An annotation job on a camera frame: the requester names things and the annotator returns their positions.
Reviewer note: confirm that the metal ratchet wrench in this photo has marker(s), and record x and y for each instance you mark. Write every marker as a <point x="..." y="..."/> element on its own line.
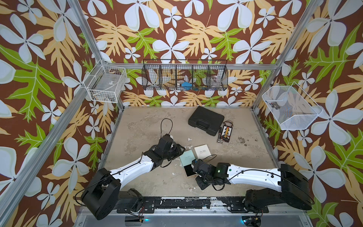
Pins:
<point x="219" y="136"/>

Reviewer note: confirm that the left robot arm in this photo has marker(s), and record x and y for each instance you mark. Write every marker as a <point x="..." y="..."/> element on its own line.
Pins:
<point x="104" y="194"/>

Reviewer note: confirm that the black jewelry box drawer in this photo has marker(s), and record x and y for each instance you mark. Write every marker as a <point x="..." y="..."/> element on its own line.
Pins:
<point x="189" y="170"/>

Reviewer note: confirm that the blue object in basket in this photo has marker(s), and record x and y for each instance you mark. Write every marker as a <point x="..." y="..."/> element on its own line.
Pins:
<point x="186" y="86"/>

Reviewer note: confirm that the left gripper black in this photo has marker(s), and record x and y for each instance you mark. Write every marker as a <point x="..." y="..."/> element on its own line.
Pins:
<point x="177" y="150"/>

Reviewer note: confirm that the dark small object in basket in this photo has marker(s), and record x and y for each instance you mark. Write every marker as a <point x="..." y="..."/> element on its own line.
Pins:
<point x="275" y="105"/>

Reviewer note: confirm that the yellow multimeter with leads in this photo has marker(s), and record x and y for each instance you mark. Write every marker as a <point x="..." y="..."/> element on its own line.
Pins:
<point x="226" y="131"/>

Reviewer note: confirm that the black wire basket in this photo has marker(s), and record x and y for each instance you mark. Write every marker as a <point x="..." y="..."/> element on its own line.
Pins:
<point x="171" y="73"/>

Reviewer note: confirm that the black plastic tool case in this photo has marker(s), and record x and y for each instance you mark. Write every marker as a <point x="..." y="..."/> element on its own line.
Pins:
<point x="206" y="120"/>

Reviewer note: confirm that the white mesh basket right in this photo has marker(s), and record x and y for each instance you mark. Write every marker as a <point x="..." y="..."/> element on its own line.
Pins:
<point x="298" y="110"/>

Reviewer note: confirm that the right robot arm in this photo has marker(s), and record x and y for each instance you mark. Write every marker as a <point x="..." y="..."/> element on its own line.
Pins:
<point x="277" y="185"/>

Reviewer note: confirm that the white drawer jewelry box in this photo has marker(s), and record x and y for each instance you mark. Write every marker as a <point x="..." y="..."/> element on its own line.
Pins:
<point x="202" y="151"/>

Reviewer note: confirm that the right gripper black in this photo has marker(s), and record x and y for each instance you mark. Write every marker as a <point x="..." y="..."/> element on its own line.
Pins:
<point x="199" y="185"/>

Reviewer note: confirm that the white wire basket left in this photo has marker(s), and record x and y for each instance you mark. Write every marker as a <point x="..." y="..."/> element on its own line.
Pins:
<point x="105" y="82"/>

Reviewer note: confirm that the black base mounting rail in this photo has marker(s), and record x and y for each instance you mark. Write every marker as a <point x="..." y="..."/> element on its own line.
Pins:
<point x="149" y="205"/>

